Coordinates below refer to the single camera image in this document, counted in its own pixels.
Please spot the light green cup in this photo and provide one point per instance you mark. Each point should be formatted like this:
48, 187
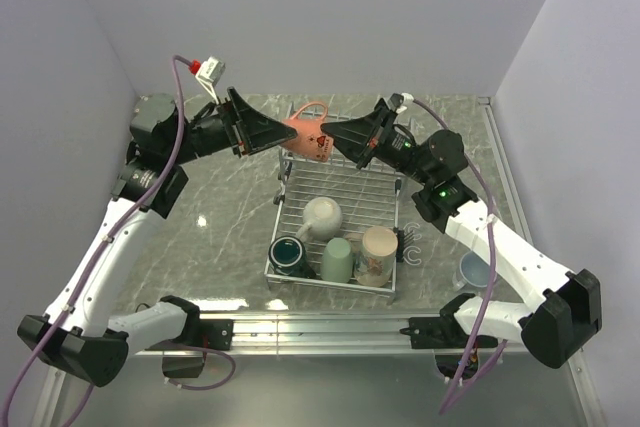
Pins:
337, 261

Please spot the light blue mug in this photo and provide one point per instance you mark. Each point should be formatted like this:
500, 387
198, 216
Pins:
472, 273

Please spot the beige patterned mug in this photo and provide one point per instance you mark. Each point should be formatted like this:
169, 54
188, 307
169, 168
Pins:
375, 257

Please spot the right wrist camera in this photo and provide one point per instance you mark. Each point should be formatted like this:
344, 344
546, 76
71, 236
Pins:
398, 103

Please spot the white cup holder hooks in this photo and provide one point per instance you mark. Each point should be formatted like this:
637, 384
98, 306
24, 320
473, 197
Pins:
412, 252

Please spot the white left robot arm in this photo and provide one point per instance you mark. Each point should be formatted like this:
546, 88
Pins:
78, 333

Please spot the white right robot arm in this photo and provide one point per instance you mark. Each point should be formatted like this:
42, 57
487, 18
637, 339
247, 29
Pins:
559, 310

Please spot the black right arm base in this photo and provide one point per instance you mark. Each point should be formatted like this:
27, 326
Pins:
435, 333

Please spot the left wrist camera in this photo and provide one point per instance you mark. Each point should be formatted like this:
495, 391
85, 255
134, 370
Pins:
208, 74

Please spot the pink coffee mug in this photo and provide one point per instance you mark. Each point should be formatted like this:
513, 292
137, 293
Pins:
311, 142

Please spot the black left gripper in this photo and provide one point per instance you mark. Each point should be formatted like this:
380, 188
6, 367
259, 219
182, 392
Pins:
248, 131

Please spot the white speckled round mug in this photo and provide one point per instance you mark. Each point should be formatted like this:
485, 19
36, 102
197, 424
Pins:
321, 220

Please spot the dark teal mug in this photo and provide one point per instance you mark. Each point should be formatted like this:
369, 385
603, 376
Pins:
287, 255

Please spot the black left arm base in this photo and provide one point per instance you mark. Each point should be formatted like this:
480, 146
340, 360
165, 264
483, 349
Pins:
182, 363

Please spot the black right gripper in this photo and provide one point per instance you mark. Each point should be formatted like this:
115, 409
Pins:
355, 139

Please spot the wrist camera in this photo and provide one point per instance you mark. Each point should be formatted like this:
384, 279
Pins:
208, 74
398, 103

